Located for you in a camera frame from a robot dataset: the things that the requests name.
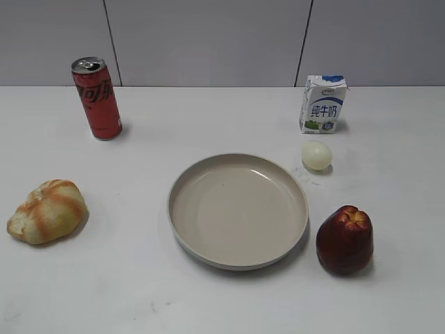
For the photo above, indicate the golden croissant bread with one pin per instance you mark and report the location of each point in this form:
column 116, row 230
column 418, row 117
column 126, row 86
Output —
column 52, row 211

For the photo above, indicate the beige round plate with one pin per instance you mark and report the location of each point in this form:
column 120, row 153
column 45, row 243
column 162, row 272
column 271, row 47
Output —
column 237, row 212

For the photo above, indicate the white egg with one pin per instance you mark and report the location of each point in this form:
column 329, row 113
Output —
column 316, row 155

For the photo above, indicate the white blue milk carton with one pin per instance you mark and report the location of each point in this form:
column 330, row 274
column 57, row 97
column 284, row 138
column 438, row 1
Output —
column 322, row 103

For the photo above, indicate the dark red apple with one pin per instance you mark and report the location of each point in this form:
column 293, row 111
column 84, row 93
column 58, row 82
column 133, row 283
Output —
column 344, row 241

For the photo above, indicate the red cola can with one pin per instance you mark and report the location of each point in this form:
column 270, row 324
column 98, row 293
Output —
column 95, row 88

